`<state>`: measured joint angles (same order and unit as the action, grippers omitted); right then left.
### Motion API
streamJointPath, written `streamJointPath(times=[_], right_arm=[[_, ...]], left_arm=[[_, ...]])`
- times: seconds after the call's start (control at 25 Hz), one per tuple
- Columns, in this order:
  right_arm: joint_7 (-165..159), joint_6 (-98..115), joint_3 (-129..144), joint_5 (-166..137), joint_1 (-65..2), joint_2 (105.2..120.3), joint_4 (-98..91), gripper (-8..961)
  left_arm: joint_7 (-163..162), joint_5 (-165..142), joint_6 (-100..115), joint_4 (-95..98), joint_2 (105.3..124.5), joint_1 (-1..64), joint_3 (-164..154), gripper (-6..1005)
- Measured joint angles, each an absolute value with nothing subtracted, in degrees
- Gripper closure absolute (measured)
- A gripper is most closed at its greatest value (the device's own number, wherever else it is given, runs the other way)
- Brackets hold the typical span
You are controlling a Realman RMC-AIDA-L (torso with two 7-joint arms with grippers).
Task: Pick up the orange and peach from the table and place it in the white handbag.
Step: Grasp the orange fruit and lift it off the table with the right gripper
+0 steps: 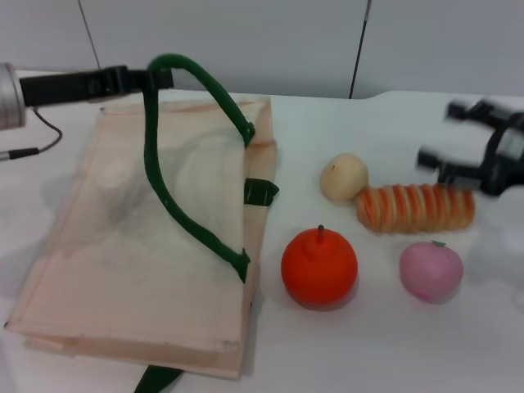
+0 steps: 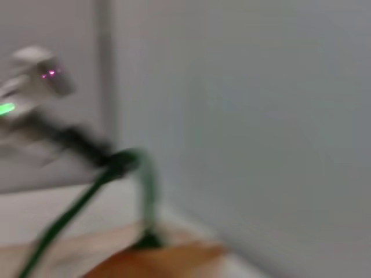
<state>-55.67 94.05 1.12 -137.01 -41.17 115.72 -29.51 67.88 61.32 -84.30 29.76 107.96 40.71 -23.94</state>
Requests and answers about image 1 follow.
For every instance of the thin black background rod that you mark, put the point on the thin black background rod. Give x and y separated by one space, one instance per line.
358 53

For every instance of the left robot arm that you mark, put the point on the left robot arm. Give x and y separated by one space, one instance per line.
10 96

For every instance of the beige toy potato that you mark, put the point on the beige toy potato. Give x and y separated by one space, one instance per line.
343 177

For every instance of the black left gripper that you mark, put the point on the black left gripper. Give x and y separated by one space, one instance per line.
61 88

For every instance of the orange toy fruit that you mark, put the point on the orange toy fruit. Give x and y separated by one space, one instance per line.
319 270

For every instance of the pink toy peach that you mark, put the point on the pink toy peach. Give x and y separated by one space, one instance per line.
430 272

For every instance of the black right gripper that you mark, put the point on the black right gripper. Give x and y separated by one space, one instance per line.
507 155

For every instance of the orange striped bread roll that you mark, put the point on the orange striped bread roll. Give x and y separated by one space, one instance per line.
413 209

